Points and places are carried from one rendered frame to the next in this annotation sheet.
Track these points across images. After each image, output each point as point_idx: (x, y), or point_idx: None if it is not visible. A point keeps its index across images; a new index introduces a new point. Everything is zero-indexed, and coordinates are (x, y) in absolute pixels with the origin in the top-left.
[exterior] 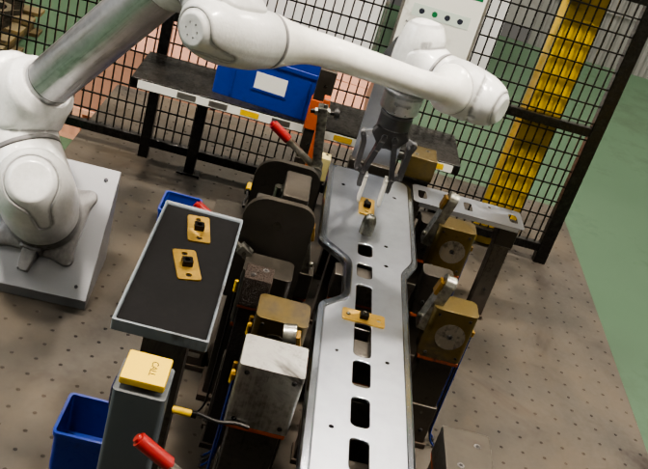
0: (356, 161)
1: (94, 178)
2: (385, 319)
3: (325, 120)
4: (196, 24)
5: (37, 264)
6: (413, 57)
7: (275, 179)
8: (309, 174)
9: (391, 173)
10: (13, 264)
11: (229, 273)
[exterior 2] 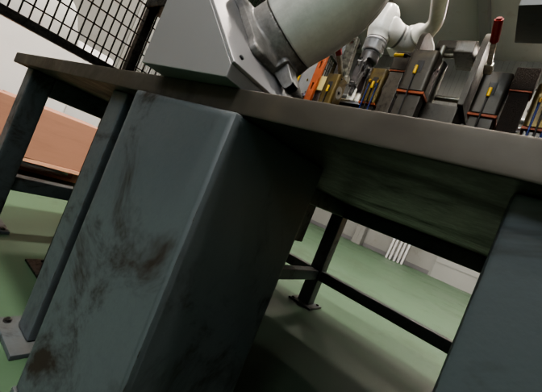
0: (356, 78)
1: None
2: None
3: (357, 46)
4: None
5: (285, 92)
6: (397, 19)
7: (425, 47)
8: (432, 49)
9: (362, 89)
10: (274, 85)
11: (469, 88)
